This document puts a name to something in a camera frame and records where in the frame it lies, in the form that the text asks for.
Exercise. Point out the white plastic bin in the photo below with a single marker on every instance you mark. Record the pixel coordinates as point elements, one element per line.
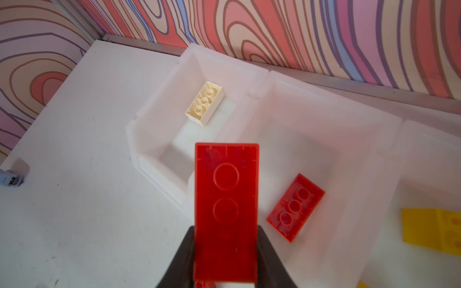
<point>335,142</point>
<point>424,173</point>
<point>161,136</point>

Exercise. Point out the right white plastic bin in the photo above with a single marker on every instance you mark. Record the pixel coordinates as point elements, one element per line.
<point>424,173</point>

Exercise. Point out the left white plastic bin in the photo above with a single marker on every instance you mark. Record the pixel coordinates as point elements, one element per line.
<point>161,136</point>

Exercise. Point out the yellow small lego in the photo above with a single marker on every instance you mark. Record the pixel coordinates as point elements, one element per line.
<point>362,285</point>

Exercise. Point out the middle white plastic bin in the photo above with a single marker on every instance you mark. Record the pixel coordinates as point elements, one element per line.
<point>335,142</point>

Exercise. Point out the red long lego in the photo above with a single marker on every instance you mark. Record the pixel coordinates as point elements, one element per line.
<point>295,207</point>

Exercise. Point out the cream long lego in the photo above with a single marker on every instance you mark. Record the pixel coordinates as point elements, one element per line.
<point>205,103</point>

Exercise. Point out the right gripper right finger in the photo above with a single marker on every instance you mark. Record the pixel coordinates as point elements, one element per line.
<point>271,270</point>

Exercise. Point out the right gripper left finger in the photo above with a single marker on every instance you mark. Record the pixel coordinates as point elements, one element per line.
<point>179,274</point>

